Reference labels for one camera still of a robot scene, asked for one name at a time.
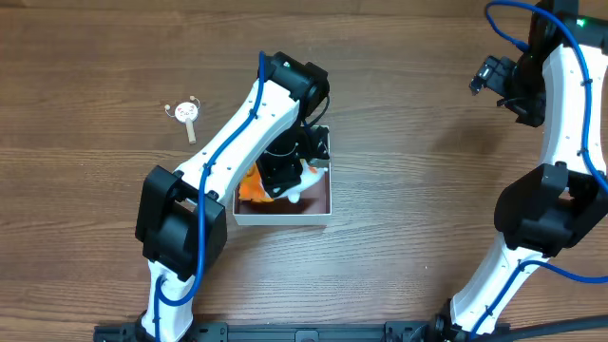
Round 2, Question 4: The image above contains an orange dinosaur toy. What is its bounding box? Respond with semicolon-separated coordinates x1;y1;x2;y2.
238;163;274;203

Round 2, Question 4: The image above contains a wooden pig rattle drum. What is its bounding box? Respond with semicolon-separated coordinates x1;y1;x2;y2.
163;95;200;144

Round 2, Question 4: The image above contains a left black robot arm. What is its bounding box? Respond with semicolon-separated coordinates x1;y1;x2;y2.
134;52;330;341

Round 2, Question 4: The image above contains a black cable sleeve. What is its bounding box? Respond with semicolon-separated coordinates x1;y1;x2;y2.
484;313;608;342

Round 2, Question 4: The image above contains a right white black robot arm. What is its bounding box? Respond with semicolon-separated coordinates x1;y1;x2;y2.
415;0;607;341

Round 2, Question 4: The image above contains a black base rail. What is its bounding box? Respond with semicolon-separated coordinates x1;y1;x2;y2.
94;321;428;342

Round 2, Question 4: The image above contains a white box pink interior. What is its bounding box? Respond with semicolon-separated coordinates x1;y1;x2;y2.
232;124;333;227

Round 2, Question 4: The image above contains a white plush duck toy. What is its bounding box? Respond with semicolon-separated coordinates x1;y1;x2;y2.
277;159;330;203

